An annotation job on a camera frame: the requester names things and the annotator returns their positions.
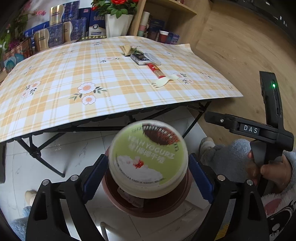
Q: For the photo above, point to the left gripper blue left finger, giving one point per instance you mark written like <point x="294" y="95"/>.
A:
<point x="93" y="180"/>

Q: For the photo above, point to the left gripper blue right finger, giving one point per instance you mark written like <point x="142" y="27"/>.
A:
<point x="201" y="179"/>

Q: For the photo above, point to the green yogurt cup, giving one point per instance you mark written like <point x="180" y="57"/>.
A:
<point x="151" y="135"/>

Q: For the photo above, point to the right grey fleece forearm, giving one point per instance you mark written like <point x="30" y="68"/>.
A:
<point x="279" y="208"/>

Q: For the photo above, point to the dark red trash bin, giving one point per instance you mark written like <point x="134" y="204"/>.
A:
<point x="148" y="199"/>

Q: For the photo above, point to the person's right hand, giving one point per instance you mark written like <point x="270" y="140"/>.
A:
<point x="279" y="173"/>

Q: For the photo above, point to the plaid yellow tablecloth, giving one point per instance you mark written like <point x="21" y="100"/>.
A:
<point x="89" y="79"/>

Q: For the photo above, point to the cream plastic spork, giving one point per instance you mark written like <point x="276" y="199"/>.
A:
<point x="164" y="80"/>

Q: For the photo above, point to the translucent round lid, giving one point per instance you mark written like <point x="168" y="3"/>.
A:
<point x="153" y="59"/>

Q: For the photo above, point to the black small packet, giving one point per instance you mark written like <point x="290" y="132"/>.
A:
<point x="139" y="59"/>

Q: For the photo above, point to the green candy wrapper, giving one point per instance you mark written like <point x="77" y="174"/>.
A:
<point x="128" y="50"/>

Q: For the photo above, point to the gold embossed tray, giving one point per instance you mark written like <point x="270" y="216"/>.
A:
<point x="92" y="38"/>

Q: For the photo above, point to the wooden shelf unit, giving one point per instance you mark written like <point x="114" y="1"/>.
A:
<point x="187" y="20"/>

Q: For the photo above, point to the red paper cup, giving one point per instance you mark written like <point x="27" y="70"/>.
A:
<point x="163" y="35"/>

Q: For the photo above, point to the striped tin flower box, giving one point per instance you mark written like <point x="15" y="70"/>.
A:
<point x="21" y="52"/>

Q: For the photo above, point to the white geometric vase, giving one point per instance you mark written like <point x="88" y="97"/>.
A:
<point x="116" y="27"/>

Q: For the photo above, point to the stack of pastel cups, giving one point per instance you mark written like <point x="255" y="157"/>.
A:
<point x="143" y="23"/>

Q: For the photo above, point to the pink cherry blossom bouquet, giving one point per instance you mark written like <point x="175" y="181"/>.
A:
<point x="13" y="32"/>

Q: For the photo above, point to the gold blue gift box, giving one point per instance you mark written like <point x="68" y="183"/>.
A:
<point x="64" y="13"/>

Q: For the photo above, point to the red rose bouquet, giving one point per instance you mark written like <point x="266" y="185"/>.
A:
<point x="115" y="7"/>

